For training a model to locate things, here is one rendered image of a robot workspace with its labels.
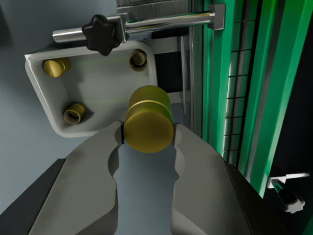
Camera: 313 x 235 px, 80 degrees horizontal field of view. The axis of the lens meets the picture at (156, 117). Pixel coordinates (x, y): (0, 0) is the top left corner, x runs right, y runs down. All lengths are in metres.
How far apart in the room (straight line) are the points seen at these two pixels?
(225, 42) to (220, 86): 0.05
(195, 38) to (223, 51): 0.09
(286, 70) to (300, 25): 0.05
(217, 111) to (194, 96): 0.09
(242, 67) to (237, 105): 0.06
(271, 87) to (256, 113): 0.06
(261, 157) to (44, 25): 0.46
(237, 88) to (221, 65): 0.12
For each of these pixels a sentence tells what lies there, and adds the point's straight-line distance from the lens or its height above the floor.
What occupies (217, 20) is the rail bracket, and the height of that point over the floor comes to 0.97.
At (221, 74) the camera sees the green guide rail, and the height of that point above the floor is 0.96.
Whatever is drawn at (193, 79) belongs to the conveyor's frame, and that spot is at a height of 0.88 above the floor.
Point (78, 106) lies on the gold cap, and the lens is 0.45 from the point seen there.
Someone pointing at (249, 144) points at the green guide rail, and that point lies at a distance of 0.37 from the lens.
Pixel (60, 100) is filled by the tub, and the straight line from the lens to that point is 0.45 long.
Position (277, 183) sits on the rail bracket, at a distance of 0.35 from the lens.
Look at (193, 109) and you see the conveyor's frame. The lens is 0.34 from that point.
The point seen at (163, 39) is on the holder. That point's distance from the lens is 0.41.
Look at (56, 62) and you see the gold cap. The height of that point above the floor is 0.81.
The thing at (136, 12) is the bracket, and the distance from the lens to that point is 0.28.
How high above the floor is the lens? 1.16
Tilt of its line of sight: 60 degrees down
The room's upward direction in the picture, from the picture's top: 178 degrees clockwise
